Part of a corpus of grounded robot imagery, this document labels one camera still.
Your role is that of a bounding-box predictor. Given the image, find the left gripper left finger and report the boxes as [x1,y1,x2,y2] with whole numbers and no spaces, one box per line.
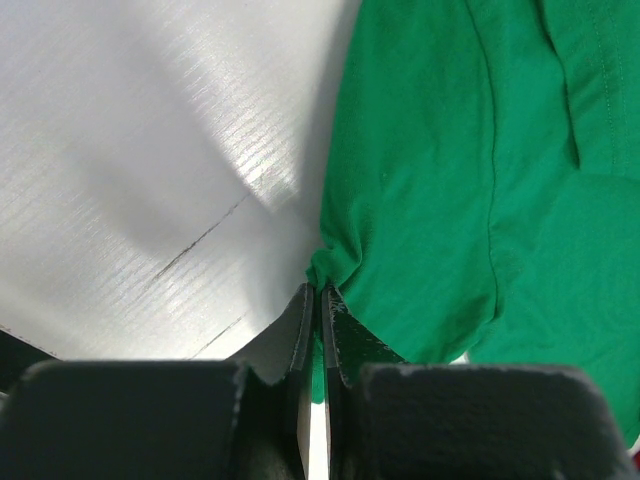
[231,283,314,479]

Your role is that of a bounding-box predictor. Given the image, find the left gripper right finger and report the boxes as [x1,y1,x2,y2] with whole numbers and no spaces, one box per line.
[321,285,406,479]

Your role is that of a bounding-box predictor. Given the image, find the green t-shirt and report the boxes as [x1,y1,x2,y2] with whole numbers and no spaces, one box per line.
[307,1,639,445]

